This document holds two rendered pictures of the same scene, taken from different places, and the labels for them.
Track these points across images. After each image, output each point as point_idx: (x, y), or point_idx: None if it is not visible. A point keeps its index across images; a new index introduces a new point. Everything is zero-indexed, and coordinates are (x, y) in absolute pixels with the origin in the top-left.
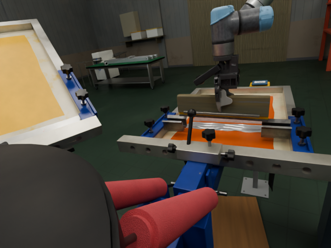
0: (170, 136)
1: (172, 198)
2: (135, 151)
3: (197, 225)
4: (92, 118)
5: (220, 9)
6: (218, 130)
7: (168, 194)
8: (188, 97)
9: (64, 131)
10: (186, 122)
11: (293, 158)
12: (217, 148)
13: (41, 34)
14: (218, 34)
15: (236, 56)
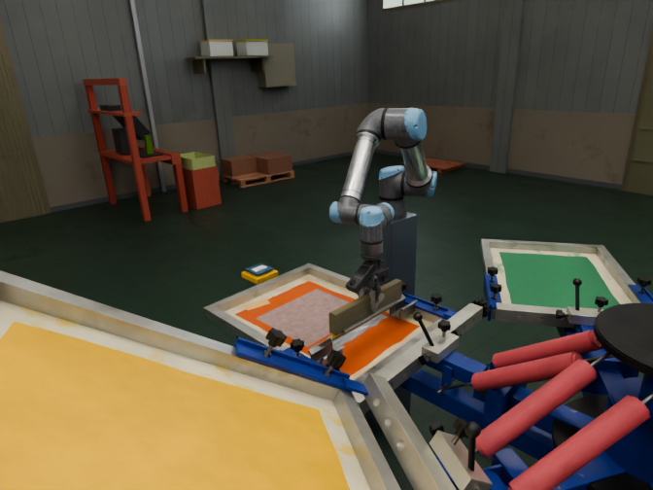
0: None
1: (556, 339)
2: None
3: None
4: (375, 376)
5: (381, 213)
6: (356, 337)
7: None
8: (346, 311)
9: (395, 403)
10: (332, 347)
11: (466, 316)
12: (450, 333)
13: (82, 301)
14: (379, 235)
15: (384, 252)
